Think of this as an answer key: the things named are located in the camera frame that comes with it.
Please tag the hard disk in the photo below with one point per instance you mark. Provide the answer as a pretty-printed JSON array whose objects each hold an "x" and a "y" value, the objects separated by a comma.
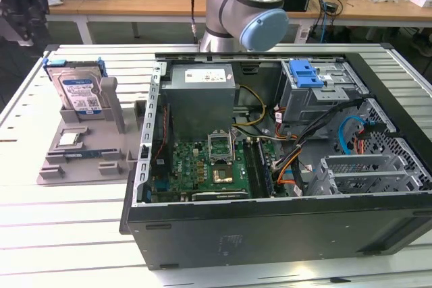
[{"x": 77, "y": 92}]

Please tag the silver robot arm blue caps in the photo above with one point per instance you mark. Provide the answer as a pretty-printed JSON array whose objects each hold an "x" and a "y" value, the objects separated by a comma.
[{"x": 222, "y": 8}]

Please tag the grey metal disk bay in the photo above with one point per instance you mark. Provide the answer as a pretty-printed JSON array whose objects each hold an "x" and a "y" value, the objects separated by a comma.
[{"x": 354, "y": 160}]

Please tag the crumpled white paper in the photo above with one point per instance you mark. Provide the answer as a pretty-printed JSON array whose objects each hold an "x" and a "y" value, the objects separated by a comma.
[{"x": 54, "y": 1}]

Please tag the wooden desk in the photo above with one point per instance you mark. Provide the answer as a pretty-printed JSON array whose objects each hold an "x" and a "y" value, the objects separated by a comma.
[{"x": 135, "y": 4}]

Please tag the silver CPU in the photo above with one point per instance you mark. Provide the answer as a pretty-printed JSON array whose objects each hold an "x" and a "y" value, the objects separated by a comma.
[{"x": 69, "y": 139}]

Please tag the grey parts rack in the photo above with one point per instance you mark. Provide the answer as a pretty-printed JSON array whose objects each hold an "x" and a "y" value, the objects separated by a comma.
[{"x": 91, "y": 139}]

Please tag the black case fan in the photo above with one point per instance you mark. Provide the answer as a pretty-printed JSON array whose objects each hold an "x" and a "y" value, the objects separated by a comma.
[{"x": 158, "y": 122}]

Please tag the grey power supply unit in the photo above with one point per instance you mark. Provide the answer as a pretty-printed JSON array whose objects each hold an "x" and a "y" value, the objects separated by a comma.
[{"x": 199, "y": 106}]

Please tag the green motherboard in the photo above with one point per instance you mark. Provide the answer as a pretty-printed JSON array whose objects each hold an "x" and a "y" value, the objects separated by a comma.
[{"x": 189, "y": 166}]

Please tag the CPU socket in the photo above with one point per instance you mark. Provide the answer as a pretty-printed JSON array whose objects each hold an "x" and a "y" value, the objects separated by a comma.
[{"x": 222, "y": 174}]

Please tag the black graphics card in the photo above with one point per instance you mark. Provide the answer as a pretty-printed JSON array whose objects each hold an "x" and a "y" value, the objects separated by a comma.
[{"x": 219, "y": 196}]

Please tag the black RAM slot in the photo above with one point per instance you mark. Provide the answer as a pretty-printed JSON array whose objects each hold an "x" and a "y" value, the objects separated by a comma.
[
  {"x": 254, "y": 170},
  {"x": 247, "y": 170}
]

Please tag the blue plastic drive latch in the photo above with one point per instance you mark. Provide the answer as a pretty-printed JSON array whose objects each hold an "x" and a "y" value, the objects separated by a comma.
[{"x": 303, "y": 73}]

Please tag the installed RAM stick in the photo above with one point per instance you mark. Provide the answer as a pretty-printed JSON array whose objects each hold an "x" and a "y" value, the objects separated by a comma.
[{"x": 265, "y": 170}]

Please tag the grey metal drive cage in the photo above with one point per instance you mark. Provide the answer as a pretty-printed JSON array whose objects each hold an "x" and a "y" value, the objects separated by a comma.
[{"x": 303, "y": 106}]

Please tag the black open PC case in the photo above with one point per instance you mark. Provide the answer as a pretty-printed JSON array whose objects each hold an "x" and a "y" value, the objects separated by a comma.
[{"x": 270, "y": 234}]

